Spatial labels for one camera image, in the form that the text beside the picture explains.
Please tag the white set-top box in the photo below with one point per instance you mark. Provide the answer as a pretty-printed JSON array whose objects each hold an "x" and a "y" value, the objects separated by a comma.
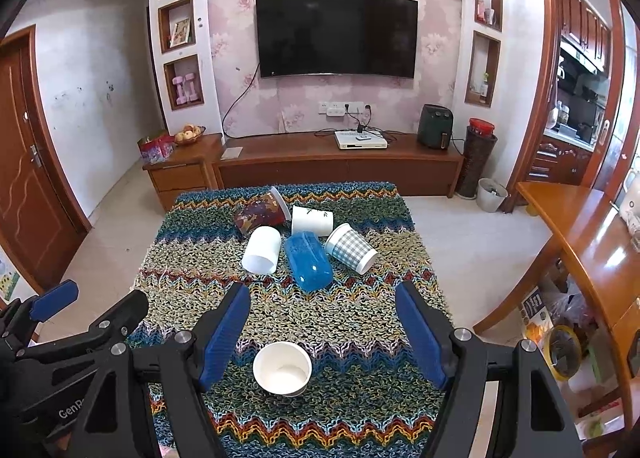
[{"x": 360, "y": 140}]

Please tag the white leaf print cup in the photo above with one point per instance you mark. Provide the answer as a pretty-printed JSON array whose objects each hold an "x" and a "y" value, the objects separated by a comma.
[{"x": 310, "y": 224}]

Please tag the white plastic cup lying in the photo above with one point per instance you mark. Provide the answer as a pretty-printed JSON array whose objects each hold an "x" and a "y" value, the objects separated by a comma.
[{"x": 261, "y": 250}]

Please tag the colourful knitted table cloth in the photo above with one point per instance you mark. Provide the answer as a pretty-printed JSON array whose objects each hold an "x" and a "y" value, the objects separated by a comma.
[{"x": 340, "y": 333}]

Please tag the brown wooden door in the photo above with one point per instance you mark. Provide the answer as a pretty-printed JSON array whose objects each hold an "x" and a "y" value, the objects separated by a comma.
[{"x": 30, "y": 198}]

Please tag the plain white paper cup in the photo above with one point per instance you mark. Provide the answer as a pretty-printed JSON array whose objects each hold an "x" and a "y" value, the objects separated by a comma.
[{"x": 282, "y": 370}]

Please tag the wooden kitchen wall cabinets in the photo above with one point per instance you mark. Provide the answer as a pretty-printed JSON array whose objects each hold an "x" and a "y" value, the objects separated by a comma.
[{"x": 585, "y": 22}]

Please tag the picture frame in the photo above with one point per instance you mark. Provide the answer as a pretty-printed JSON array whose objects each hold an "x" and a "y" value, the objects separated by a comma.
[{"x": 180, "y": 32}]

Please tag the yellow tape roll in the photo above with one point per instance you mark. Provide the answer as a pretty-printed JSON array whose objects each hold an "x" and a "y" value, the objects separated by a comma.
[{"x": 550, "y": 353}]

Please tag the tall dark wicker basket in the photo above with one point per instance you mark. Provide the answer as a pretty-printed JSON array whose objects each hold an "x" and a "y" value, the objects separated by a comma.
[{"x": 476, "y": 165}]

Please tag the wooden dining table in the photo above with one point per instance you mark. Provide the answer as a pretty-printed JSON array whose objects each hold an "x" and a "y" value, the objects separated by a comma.
[{"x": 575, "y": 218}]

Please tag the blue plastic cup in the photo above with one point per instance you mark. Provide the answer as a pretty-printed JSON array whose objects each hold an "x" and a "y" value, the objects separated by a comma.
[{"x": 308, "y": 263}]

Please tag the white wall power outlet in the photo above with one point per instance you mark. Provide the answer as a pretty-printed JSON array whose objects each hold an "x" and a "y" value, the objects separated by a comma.
[{"x": 340, "y": 108}]

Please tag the wooden kitchen base cabinet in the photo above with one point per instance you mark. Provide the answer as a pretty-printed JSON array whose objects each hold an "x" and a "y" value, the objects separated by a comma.
[{"x": 560, "y": 160}]

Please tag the black flat television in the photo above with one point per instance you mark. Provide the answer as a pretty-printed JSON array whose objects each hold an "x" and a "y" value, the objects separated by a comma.
[{"x": 335, "y": 35}]

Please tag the dark green air fryer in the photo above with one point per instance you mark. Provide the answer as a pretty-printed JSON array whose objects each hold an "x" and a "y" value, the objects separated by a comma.
[{"x": 435, "y": 127}]

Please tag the small potted plant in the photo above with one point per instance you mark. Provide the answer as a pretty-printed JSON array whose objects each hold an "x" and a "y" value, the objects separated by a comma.
[{"x": 484, "y": 85}]

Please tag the checkered paper cup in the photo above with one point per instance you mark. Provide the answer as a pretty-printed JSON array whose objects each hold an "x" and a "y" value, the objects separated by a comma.
[{"x": 347, "y": 247}]

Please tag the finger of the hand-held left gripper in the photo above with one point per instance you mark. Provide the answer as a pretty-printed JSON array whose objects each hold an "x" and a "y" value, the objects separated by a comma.
[
  {"x": 55, "y": 299},
  {"x": 125, "y": 313}
]

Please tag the pink dumbbell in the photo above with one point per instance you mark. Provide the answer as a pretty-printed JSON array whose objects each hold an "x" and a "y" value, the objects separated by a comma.
[
  {"x": 193, "y": 88},
  {"x": 179, "y": 91}
]

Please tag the red container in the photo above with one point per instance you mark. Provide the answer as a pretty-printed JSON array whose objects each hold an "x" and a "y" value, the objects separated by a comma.
[{"x": 481, "y": 126}]

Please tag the wooden television cabinet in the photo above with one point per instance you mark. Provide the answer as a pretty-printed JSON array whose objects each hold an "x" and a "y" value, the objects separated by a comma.
[{"x": 325, "y": 165}]

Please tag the red gift box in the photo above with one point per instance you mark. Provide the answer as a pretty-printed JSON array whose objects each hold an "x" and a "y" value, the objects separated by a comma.
[{"x": 156, "y": 147}]

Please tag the white mat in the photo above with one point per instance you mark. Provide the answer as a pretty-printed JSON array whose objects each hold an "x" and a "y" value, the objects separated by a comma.
[{"x": 232, "y": 153}]

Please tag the wooden side cabinet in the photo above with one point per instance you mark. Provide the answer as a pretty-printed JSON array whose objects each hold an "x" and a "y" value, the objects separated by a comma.
[{"x": 180, "y": 180}]

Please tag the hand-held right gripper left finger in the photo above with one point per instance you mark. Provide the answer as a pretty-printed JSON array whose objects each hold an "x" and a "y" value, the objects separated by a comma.
[{"x": 224, "y": 335}]

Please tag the blue and yellow carton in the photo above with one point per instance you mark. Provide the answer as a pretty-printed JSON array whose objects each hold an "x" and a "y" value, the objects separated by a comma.
[{"x": 534, "y": 310}]

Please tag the fruit bowl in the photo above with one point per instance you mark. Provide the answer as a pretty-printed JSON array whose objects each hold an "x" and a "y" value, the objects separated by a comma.
[{"x": 189, "y": 135}]

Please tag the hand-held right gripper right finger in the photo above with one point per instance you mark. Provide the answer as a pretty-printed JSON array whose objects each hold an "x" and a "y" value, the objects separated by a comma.
[{"x": 424, "y": 338}]

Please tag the white trash bin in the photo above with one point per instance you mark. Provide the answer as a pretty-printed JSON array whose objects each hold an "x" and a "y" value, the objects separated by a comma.
[{"x": 491, "y": 195}]

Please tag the red patterned paper cup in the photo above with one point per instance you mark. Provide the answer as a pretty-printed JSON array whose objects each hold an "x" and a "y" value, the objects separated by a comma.
[{"x": 260, "y": 218}]

